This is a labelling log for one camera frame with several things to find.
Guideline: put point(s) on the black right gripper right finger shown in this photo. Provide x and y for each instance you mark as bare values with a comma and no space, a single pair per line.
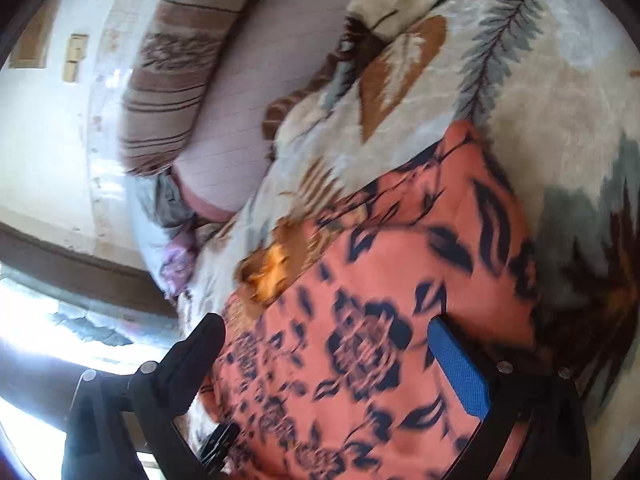
529,418

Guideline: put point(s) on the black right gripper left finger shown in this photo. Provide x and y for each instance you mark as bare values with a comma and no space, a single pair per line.
98,444

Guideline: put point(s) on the orange black floral cloth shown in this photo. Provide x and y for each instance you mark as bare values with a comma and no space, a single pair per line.
335,380

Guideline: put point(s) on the purple floral garment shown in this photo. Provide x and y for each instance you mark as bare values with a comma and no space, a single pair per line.
179,258

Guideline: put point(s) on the light blue pillow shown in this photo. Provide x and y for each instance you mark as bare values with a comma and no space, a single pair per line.
150,239

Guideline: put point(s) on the grey crumpled garment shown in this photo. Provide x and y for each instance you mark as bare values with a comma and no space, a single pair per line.
161,200

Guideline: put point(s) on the cream leaf pattern blanket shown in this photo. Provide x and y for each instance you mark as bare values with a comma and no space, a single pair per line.
554,87

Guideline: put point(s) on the brown striped bolster pillow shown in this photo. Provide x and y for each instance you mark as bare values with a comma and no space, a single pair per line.
169,79

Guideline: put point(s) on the pink bed sheet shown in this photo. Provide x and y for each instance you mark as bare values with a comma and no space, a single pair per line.
275,48

